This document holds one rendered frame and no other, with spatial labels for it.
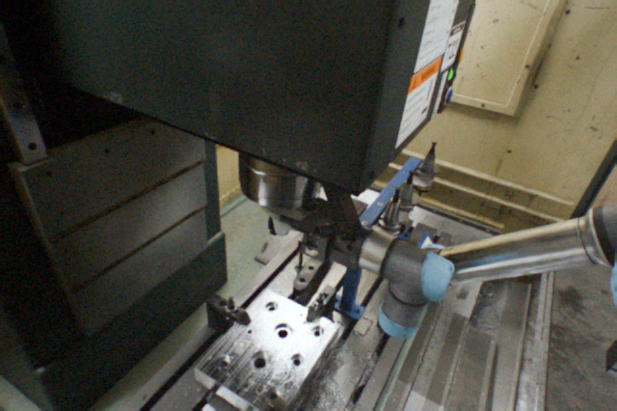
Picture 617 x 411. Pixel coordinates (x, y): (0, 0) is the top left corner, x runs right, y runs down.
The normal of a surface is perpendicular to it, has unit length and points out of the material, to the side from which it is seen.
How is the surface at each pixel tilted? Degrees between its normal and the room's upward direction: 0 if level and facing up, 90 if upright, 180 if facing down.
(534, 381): 0
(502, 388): 17
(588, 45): 90
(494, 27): 90
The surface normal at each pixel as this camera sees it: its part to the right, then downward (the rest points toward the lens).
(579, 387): 0.08, -0.82
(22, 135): 0.86, 0.34
